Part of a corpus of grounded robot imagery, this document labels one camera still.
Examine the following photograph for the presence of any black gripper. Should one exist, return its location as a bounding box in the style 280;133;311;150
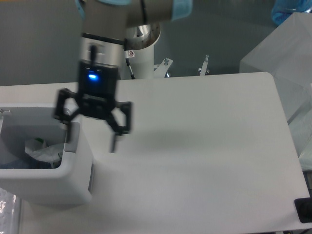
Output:
53;61;133;153

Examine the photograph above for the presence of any clear plastic wrapper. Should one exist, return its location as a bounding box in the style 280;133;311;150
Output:
24;138;64;163

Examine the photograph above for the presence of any crushed clear plastic bottle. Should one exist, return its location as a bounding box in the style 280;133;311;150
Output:
0;159;53;169

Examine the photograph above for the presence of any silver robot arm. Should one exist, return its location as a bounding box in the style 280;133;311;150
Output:
53;0;193;152

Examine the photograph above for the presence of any white trash can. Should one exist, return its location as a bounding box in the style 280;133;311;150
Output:
0;103;94;205

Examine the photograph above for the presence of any metal table clamp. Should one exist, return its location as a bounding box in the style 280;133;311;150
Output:
198;55;210;76

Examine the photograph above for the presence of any clear plastic sheet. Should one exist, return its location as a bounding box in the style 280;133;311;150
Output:
0;188;21;234

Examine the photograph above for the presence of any translucent plastic storage box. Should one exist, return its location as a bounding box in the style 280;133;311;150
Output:
239;13;312;172

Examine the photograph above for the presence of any blue plastic bag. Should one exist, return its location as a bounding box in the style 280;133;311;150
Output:
271;0;312;26

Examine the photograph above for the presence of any black device at corner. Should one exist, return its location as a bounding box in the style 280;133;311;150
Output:
294;197;312;223

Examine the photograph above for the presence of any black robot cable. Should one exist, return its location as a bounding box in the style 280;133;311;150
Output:
123;39;136;80

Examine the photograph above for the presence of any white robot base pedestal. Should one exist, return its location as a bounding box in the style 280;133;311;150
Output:
121;23;161;80

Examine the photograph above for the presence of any white mounting bracket frame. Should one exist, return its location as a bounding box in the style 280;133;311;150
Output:
118;58;174;80

